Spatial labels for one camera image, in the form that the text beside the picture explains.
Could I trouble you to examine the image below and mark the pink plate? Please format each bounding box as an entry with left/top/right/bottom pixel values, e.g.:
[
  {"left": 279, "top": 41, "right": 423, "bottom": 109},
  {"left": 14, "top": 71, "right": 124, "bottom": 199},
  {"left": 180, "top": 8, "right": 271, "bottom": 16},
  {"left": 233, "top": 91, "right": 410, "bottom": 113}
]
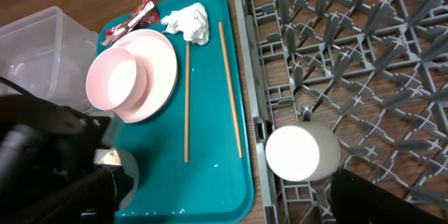
[{"left": 113, "top": 29, "right": 178, "bottom": 123}]

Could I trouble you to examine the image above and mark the wooden chopstick right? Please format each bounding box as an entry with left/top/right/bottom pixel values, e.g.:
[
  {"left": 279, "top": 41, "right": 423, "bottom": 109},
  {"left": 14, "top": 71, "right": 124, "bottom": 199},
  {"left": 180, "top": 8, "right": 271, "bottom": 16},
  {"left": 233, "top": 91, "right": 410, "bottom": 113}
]
[{"left": 218, "top": 22, "right": 243, "bottom": 158}]

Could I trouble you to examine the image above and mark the teal plastic tray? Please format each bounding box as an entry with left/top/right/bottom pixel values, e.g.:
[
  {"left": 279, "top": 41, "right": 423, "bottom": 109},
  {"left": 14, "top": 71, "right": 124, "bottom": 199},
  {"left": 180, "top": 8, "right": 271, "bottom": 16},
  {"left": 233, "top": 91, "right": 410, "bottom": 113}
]
[{"left": 113, "top": 0, "right": 254, "bottom": 223}]

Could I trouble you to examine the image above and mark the red snack wrapper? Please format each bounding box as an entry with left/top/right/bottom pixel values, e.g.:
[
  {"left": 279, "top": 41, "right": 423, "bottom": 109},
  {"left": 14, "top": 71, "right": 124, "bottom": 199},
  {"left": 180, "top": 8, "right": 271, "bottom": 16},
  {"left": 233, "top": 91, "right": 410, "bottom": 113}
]
[{"left": 101, "top": 0, "right": 160, "bottom": 46}]

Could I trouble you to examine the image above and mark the white cup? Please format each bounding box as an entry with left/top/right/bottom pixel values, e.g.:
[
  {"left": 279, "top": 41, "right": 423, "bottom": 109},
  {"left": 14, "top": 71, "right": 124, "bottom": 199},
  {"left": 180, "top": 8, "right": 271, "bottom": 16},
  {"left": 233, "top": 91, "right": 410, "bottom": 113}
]
[{"left": 265, "top": 122, "right": 341, "bottom": 182}]

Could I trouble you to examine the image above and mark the grey bowl with food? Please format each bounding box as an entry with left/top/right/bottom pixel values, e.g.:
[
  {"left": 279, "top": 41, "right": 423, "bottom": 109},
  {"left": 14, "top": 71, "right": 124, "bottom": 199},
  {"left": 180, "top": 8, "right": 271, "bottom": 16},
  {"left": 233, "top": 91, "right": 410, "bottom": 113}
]
[{"left": 117, "top": 148, "right": 139, "bottom": 210}]

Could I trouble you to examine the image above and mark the wooden chopstick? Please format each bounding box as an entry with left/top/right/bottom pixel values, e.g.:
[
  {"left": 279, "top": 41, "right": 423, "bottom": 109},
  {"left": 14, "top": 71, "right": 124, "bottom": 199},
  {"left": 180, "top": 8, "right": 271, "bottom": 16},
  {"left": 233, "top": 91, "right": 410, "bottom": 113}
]
[
  {"left": 184, "top": 41, "right": 190, "bottom": 163},
  {"left": 218, "top": 22, "right": 243, "bottom": 158}
]

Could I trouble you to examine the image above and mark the grey dishwasher rack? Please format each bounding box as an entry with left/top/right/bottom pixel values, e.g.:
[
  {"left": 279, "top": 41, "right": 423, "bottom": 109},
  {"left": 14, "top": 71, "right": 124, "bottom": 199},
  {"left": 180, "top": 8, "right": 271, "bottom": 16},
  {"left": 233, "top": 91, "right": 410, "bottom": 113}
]
[{"left": 235, "top": 0, "right": 447, "bottom": 223}]

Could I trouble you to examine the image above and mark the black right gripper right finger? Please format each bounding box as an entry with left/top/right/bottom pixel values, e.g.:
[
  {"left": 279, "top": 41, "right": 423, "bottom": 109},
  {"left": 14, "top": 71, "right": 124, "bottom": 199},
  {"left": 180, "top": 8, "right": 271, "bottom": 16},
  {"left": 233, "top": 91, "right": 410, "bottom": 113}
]
[{"left": 330, "top": 168, "right": 447, "bottom": 224}]

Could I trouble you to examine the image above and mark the pink bowl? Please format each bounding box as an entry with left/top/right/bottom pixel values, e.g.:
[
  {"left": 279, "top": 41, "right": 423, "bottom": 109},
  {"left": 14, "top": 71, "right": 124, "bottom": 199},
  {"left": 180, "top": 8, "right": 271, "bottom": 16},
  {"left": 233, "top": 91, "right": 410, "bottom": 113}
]
[{"left": 85, "top": 47, "right": 148, "bottom": 111}]

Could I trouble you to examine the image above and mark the clear plastic bin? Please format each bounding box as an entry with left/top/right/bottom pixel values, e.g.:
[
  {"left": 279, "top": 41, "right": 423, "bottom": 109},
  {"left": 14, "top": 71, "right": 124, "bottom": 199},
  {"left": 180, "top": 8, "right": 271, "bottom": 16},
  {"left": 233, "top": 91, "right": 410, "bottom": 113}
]
[{"left": 1, "top": 6, "right": 99, "bottom": 113}]

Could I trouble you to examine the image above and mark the crumpled white napkin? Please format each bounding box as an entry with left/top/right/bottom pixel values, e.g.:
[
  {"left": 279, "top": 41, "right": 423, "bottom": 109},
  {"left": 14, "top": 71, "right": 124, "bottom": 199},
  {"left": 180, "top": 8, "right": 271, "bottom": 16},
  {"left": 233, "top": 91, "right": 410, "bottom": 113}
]
[{"left": 161, "top": 3, "right": 210, "bottom": 46}]

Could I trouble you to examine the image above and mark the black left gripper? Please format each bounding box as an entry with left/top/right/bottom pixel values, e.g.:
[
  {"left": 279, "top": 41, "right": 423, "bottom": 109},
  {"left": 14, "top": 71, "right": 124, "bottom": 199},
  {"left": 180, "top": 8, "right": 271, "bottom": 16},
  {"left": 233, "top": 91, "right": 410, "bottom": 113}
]
[{"left": 1, "top": 94, "right": 113, "bottom": 214}]

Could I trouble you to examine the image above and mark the black left cable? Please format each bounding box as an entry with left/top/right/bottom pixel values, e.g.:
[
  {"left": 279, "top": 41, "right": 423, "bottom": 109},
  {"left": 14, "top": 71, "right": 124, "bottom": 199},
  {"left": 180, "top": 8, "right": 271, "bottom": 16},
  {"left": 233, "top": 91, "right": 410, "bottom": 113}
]
[{"left": 0, "top": 76, "right": 29, "bottom": 97}]

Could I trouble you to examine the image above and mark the wooden chopstick left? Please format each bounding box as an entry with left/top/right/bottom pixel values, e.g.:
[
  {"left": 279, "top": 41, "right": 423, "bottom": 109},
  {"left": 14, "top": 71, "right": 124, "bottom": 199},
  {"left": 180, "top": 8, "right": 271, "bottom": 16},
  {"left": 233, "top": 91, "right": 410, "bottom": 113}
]
[{"left": 184, "top": 41, "right": 190, "bottom": 163}]

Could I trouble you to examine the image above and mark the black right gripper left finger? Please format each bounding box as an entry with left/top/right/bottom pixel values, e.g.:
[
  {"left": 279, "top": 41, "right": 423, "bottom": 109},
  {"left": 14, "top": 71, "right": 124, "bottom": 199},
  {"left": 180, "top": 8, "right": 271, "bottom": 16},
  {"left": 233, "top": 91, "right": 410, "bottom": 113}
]
[{"left": 1, "top": 169, "right": 117, "bottom": 224}]

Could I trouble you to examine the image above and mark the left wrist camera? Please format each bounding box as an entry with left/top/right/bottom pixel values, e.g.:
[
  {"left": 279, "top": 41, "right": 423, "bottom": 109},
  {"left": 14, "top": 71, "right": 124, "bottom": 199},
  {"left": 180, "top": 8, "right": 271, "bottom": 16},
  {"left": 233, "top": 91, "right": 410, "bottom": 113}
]
[{"left": 93, "top": 148, "right": 122, "bottom": 166}]

